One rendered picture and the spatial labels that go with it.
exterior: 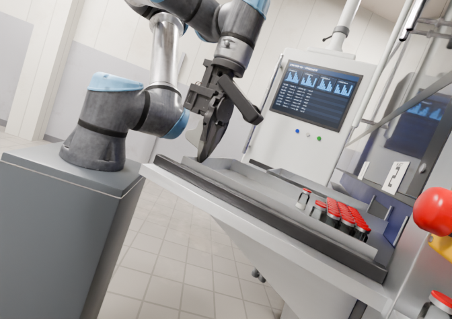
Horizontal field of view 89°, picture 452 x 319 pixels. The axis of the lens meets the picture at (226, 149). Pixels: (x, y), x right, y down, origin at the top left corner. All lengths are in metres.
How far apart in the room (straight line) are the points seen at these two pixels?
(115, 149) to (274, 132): 0.95
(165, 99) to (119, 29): 2.82
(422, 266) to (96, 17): 3.57
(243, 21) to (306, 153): 0.95
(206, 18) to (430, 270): 0.54
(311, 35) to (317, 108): 2.33
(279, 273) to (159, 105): 0.48
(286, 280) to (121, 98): 0.51
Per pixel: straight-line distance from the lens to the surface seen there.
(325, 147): 1.32
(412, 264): 0.34
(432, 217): 0.25
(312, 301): 0.47
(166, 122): 0.65
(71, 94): 3.54
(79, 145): 0.63
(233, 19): 0.50
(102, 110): 0.61
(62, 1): 3.54
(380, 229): 0.75
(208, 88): 0.47
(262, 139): 1.37
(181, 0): 0.54
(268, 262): 0.45
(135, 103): 0.62
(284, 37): 3.46
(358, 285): 0.36
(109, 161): 0.63
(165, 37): 0.83
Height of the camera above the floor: 1.00
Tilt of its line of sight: 6 degrees down
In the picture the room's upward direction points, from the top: 21 degrees clockwise
